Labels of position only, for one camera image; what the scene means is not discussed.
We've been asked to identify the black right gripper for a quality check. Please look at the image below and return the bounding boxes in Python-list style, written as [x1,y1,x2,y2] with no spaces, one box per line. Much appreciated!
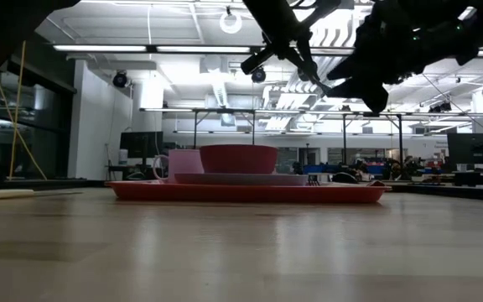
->
[327,0,483,114]

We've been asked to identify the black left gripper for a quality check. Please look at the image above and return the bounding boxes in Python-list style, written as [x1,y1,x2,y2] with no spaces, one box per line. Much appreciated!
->
[243,0,322,86]

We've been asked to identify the magenta bowl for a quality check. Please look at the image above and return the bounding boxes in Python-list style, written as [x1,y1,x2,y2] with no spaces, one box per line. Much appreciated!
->
[198,144,279,175]

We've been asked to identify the lavender round plate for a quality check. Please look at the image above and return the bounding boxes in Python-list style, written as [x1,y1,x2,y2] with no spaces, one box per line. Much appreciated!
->
[173,172,309,187]

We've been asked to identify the light pink mug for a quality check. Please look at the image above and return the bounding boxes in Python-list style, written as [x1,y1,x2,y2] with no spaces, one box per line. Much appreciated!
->
[152,149,205,185]

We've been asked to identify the red plastic tray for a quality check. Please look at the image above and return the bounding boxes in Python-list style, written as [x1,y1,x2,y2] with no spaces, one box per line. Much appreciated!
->
[105,180,392,206]

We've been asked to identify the blue bin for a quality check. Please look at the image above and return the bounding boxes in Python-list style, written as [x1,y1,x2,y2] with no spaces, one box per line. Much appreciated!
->
[302,164,387,175]

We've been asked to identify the black computer monitor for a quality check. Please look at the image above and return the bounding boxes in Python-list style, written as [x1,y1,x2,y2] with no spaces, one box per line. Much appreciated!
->
[119,131,164,181]
[447,133,483,165]

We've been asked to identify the dark desk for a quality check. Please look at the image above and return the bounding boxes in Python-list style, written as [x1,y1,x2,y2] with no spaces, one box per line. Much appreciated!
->
[453,169,483,189]

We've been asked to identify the long light bar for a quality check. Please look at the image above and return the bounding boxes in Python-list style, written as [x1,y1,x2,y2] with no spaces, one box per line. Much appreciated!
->
[52,44,483,59]

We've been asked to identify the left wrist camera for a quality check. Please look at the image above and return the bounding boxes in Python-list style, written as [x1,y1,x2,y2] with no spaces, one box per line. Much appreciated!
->
[240,46,276,76]

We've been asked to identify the black metal table frame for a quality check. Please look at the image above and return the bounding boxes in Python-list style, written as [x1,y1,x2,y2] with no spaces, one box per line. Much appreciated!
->
[333,111,483,163]
[139,107,293,146]

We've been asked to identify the white ring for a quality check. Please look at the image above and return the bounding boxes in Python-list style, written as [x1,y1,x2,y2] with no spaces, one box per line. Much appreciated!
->
[219,10,243,35]

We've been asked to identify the black aluminium table frame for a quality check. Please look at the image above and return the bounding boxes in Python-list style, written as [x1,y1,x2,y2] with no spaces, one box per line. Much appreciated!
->
[0,178,483,203]

